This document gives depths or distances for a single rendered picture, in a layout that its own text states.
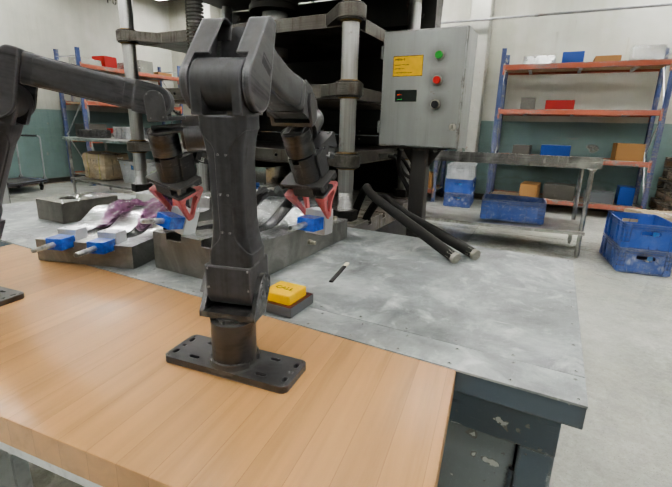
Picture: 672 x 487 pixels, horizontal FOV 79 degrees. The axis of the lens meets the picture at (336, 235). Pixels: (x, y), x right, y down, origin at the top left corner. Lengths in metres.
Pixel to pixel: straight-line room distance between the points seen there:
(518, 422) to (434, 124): 1.07
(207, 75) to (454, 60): 1.13
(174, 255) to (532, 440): 0.78
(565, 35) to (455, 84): 6.00
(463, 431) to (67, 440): 0.56
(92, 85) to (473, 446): 0.91
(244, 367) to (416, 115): 1.17
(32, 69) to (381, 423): 0.80
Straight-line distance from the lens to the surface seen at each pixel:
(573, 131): 7.37
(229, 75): 0.52
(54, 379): 0.69
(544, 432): 0.74
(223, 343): 0.59
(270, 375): 0.59
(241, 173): 0.53
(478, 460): 0.81
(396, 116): 1.58
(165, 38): 2.26
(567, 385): 0.68
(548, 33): 7.50
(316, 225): 0.86
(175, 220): 0.95
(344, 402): 0.56
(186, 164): 0.91
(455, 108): 1.53
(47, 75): 0.92
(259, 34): 0.55
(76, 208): 1.64
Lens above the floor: 1.13
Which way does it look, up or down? 15 degrees down
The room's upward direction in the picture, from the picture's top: 2 degrees clockwise
